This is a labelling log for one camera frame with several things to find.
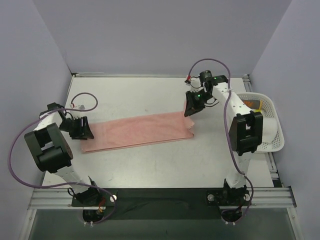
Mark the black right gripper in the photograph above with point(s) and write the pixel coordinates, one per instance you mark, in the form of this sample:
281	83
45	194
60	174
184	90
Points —
194	100

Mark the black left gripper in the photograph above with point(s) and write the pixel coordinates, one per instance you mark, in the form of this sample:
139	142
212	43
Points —
78	127

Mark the pink towel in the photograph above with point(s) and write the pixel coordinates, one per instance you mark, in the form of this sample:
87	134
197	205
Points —
139	131

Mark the white towel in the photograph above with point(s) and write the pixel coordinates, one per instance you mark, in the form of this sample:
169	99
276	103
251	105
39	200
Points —
270	133

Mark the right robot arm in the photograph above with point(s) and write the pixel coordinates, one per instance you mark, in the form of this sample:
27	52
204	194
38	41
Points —
243	126

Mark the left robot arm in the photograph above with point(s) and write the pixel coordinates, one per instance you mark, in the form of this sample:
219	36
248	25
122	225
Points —
52	153

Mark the rolled yellow towel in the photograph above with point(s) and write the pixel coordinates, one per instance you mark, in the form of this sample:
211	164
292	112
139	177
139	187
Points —
258	110

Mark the white perforated plastic basket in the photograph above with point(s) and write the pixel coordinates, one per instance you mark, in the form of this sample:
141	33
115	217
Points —
269	110

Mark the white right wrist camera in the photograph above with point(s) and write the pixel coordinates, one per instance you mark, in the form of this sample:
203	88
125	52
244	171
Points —
194	83

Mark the aluminium front rail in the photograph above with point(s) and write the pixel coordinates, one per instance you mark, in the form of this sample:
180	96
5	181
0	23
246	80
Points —
263	197

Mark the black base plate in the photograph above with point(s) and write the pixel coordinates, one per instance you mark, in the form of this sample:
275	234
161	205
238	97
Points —
108	210

